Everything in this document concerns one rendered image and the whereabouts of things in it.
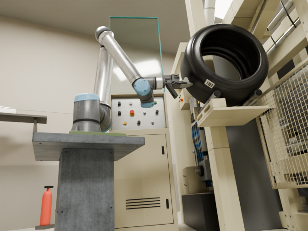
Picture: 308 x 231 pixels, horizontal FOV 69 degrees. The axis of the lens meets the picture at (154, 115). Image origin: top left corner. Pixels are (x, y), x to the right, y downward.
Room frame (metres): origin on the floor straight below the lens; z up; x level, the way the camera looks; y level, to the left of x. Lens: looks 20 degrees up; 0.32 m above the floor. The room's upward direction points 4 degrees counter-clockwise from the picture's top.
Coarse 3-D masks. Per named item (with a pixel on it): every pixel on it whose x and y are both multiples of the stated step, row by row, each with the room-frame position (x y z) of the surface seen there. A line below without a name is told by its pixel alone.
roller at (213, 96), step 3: (216, 90) 1.29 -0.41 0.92; (213, 93) 1.30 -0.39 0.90; (216, 93) 1.29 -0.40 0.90; (219, 93) 1.29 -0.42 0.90; (210, 96) 1.36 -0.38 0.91; (213, 96) 1.32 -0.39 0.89; (216, 96) 1.30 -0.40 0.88; (219, 96) 1.31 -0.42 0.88; (210, 99) 1.37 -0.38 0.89; (207, 102) 1.43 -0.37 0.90; (204, 105) 1.49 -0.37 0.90; (201, 108) 1.57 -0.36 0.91
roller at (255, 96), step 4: (256, 92) 1.32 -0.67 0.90; (260, 92) 1.33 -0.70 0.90; (252, 96) 1.37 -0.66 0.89; (256, 96) 1.35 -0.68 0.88; (244, 100) 1.48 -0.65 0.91; (248, 100) 1.43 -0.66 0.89; (252, 100) 1.41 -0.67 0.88; (240, 104) 1.54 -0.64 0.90; (244, 104) 1.50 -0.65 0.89; (248, 104) 1.48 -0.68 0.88
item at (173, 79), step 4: (164, 76) 1.35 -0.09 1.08; (168, 76) 1.36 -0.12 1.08; (172, 76) 1.34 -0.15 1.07; (176, 76) 1.35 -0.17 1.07; (164, 80) 1.34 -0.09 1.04; (168, 80) 1.36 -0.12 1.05; (172, 80) 1.34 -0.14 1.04; (176, 80) 1.36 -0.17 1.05; (164, 84) 1.35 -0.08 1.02; (172, 84) 1.35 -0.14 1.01; (176, 84) 1.35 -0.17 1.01; (176, 88) 1.41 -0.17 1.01
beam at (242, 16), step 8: (240, 0) 1.33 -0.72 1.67; (248, 0) 1.30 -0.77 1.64; (256, 0) 1.30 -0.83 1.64; (232, 8) 1.45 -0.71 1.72; (240, 8) 1.37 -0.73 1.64; (248, 8) 1.37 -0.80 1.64; (256, 8) 1.38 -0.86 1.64; (232, 16) 1.48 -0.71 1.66; (240, 16) 1.45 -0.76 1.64; (248, 16) 1.46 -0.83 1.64; (232, 24) 1.54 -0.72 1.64; (240, 24) 1.55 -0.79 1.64; (248, 24) 1.55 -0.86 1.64
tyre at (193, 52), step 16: (208, 32) 1.28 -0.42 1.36; (224, 32) 1.42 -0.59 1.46; (240, 32) 1.31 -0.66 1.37; (192, 48) 1.28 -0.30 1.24; (208, 48) 1.57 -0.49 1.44; (224, 48) 1.58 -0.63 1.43; (240, 48) 1.52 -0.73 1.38; (256, 48) 1.33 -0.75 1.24; (192, 64) 1.29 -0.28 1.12; (240, 64) 1.61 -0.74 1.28; (256, 64) 1.49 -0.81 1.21; (192, 80) 1.36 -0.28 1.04; (224, 80) 1.29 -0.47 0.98; (240, 80) 1.30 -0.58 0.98; (256, 80) 1.32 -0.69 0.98; (192, 96) 1.54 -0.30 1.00; (208, 96) 1.41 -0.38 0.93; (224, 96) 1.36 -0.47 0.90; (240, 96) 1.36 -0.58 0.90
